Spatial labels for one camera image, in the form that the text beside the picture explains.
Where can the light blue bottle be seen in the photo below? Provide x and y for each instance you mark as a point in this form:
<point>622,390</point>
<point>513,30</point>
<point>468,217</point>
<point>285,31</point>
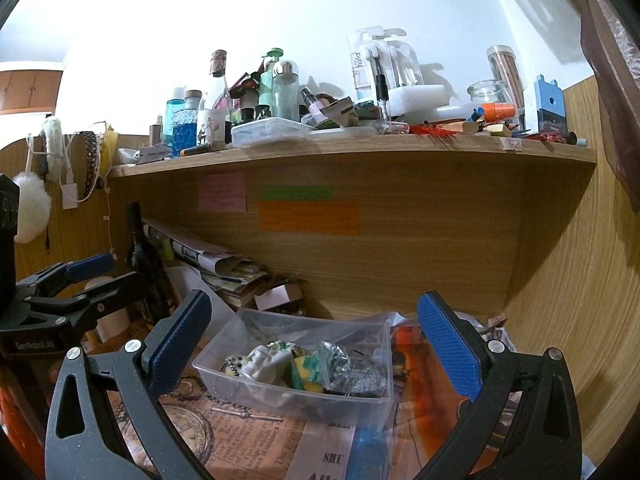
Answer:
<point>175,105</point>

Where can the wooden clothespin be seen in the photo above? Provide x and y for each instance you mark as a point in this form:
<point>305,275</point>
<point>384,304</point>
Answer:
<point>497,320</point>

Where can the yellow plush ball with face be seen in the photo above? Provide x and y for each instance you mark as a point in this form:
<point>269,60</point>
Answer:
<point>231,366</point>

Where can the toothbrush package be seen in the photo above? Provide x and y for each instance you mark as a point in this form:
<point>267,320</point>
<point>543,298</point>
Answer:
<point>380,67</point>

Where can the wooden shelf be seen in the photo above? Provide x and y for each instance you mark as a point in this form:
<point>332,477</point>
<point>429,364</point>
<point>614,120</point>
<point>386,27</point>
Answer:
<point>350,147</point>

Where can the white charger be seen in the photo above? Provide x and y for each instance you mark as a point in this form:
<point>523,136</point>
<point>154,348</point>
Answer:
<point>70,195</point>

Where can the stack of newspapers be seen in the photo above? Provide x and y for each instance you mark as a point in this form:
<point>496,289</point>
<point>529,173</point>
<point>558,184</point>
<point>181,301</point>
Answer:
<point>210,255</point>

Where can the yellow sponge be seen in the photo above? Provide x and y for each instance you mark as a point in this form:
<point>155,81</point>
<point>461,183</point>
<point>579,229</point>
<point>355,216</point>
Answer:
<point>302,380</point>

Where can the clear bottle silver cap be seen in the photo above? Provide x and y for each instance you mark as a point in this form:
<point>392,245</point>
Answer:
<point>285,90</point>

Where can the clear plastic container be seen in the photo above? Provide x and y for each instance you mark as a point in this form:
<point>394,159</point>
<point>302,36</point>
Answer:
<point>300,410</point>

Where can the beige cylinder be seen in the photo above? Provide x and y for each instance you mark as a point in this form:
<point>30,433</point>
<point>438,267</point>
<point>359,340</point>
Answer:
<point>115,325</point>

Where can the blue crystal glass bottle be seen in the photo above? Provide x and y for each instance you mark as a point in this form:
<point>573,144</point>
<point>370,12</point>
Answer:
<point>186,132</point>

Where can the small brown white box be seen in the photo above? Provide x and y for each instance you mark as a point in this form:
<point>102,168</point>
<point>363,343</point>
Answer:
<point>280,297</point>

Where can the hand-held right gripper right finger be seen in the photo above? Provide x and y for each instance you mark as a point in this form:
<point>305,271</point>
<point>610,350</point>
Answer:
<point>447,345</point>

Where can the white foam block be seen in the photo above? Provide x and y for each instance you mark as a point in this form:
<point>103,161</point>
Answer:
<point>420,97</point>

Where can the clear plastic zip bag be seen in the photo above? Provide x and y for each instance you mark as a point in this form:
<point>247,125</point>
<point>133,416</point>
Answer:
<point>350,355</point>

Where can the white floral cloth pouch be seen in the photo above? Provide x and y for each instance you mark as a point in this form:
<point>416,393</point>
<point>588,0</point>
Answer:
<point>262,362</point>

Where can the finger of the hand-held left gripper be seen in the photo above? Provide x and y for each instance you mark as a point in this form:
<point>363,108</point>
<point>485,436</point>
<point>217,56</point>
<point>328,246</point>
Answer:
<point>90,266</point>
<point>100,300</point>

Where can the orange plastic folder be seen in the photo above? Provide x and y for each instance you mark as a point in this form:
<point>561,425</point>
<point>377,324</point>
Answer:
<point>415,400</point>

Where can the white cardboard box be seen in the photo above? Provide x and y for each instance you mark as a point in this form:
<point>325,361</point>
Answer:
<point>155,153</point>

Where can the blue plastic block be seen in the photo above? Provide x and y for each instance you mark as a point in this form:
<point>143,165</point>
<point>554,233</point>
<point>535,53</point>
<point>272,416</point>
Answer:
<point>550,105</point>

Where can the clear jar of pencils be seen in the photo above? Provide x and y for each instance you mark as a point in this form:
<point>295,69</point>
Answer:
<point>506,72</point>

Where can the clear plastic lidded box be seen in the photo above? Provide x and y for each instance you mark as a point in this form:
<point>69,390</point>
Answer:
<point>270,131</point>

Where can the orange sticky note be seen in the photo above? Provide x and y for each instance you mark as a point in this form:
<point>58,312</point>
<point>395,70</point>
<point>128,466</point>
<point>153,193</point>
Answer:
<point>307,217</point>

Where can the orange cap marker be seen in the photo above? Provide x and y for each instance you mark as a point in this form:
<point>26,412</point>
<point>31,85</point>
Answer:
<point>497,111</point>

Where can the black lace headband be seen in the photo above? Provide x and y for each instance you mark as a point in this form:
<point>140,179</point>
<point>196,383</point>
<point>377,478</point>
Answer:
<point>90,160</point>

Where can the wooden wall cabinets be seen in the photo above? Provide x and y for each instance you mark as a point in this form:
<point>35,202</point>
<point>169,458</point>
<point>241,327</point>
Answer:
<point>30,90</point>

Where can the green sticky note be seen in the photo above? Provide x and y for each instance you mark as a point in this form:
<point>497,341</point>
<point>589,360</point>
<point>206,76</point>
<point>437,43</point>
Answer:
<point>297,192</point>

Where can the brown pen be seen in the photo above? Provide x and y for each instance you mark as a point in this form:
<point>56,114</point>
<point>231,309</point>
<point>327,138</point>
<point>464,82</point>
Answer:
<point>202,149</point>

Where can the yellow cloth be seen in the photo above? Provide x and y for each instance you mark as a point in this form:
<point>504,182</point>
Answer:
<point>110,147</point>

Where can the dark wine bottle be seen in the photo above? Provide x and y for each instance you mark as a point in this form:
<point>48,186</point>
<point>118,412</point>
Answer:
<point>145,260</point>

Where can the clear bottle illustrated label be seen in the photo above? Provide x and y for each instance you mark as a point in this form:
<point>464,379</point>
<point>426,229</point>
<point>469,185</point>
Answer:
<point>215,120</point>

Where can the round glass jar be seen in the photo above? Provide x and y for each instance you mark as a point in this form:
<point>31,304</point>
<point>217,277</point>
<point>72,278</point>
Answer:
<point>487,95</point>

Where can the white paper sheet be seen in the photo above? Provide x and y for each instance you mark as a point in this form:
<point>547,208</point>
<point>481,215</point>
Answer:
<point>187,280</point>

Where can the white pompom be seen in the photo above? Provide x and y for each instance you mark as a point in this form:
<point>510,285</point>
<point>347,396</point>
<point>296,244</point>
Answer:
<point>32,207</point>

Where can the green pump bottle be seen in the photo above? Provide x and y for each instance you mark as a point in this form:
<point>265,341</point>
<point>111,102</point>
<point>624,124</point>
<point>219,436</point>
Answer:
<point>267,82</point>

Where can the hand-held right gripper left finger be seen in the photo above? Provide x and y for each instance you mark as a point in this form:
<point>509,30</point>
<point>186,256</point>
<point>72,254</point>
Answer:
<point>177,340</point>

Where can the white fluffy duster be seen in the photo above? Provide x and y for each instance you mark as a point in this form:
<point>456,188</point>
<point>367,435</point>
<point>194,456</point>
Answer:
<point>52,145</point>

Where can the clear pen black cap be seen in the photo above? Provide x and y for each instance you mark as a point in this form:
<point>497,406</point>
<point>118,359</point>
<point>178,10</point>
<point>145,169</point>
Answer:
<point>381,102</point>

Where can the pink sticky note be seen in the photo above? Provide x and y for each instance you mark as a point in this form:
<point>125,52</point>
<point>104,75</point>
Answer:
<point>222,192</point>

